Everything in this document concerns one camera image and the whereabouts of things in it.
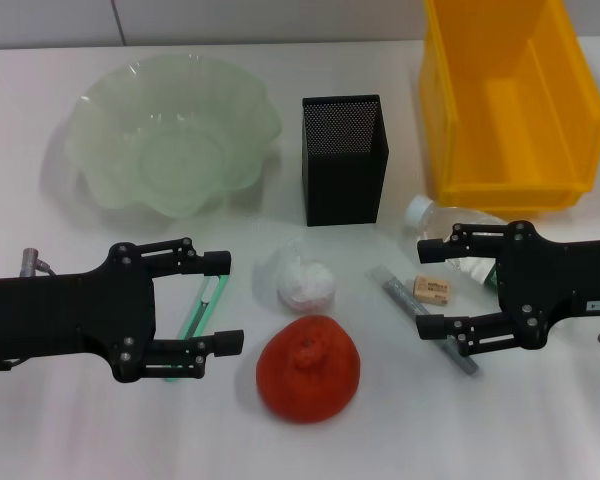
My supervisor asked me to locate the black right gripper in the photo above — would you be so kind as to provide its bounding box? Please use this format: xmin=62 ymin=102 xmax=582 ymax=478
xmin=414 ymin=219 xmax=600 ymax=358

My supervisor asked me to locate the yellow plastic bin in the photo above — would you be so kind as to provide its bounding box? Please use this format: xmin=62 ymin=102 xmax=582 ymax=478
xmin=418 ymin=0 xmax=600 ymax=219

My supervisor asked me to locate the green glass fruit plate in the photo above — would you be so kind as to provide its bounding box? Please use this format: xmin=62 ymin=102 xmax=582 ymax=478
xmin=62 ymin=53 xmax=285 ymax=221

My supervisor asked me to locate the left wrist cable with plugs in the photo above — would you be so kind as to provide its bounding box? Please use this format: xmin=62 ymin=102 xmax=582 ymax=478
xmin=19 ymin=247 xmax=57 ymax=278

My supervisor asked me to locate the small tan eraser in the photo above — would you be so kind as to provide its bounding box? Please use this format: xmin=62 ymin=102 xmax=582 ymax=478
xmin=412 ymin=274 xmax=452 ymax=306

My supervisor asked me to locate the red-orange orange fruit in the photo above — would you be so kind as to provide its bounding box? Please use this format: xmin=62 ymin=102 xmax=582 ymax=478
xmin=255 ymin=314 xmax=361 ymax=425

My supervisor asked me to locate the white paper ball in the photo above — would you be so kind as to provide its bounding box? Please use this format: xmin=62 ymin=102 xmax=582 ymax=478
xmin=254 ymin=237 xmax=339 ymax=315

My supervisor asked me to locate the grey marker pen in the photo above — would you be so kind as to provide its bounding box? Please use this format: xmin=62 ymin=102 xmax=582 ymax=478
xmin=369 ymin=267 xmax=480 ymax=377

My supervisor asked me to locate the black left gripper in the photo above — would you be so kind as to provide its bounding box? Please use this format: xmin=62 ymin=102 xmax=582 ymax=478
xmin=0 ymin=236 xmax=246 ymax=384

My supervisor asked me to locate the black mesh pen holder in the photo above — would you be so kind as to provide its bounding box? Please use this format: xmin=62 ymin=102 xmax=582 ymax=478
xmin=301 ymin=93 xmax=391 ymax=228

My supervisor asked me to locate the green utility knife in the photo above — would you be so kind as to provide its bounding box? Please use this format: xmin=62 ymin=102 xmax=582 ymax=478
xmin=163 ymin=272 xmax=231 ymax=384

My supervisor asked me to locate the clear water bottle green label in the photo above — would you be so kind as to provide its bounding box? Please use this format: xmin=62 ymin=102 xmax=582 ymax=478
xmin=403 ymin=195 xmax=511 ymax=292

